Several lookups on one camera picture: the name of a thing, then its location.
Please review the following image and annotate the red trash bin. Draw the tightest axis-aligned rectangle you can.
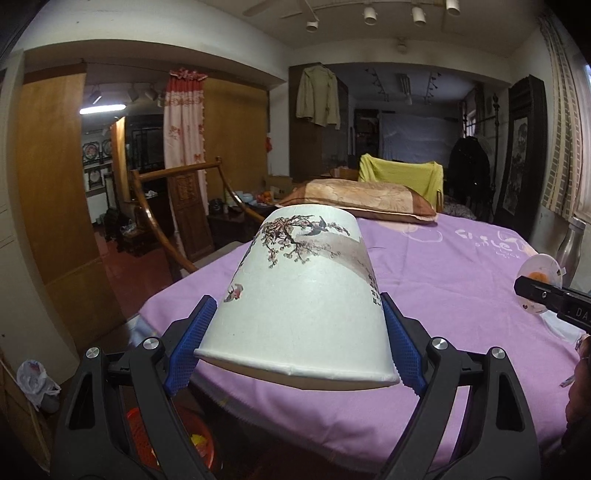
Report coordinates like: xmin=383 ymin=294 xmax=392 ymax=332
xmin=124 ymin=404 xmax=218 ymax=474

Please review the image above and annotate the hanging beige jacket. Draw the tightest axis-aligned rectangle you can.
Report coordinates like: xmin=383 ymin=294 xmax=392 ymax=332
xmin=295 ymin=65 xmax=341 ymax=130

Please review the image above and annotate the red white curtain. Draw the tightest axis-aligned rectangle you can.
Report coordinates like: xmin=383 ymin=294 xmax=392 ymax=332
xmin=162 ymin=67 xmax=211 ymax=259

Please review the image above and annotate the yellow-green cloth on chair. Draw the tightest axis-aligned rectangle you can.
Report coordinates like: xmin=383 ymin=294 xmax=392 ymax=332
xmin=359 ymin=154 xmax=444 ymax=212

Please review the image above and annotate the brown patterned pillow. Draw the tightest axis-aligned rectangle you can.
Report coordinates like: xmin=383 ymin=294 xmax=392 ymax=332
xmin=277 ymin=178 xmax=438 ymax=225

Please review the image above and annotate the white floral paper cup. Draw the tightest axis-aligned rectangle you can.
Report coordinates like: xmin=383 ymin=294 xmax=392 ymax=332
xmin=195 ymin=204 xmax=400 ymax=391

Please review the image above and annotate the person's right hand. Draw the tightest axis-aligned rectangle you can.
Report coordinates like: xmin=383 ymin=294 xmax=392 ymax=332
xmin=565 ymin=336 xmax=591 ymax=425

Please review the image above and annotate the clear jelly cup orange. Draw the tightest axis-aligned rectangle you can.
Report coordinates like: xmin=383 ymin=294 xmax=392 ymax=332
xmin=514 ymin=254 xmax=563 ymax=314

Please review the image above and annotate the metal bottle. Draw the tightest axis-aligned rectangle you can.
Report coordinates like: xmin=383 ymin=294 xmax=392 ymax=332
xmin=556 ymin=216 xmax=587 ymax=287

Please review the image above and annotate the striped window curtain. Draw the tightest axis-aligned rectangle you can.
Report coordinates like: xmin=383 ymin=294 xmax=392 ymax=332
xmin=539 ymin=14 xmax=590 ymax=223

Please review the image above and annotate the white plastic bag on floor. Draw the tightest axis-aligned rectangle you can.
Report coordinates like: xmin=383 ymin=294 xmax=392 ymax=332
xmin=16 ymin=359 xmax=61 ymax=410

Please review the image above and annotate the purple bed sheet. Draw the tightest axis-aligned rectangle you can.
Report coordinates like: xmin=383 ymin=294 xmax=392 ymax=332
xmin=133 ymin=214 xmax=583 ymax=474

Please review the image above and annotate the fluorescent ceiling light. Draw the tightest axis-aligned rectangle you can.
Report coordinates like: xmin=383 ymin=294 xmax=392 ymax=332
xmin=79 ymin=103 xmax=126 ymax=115

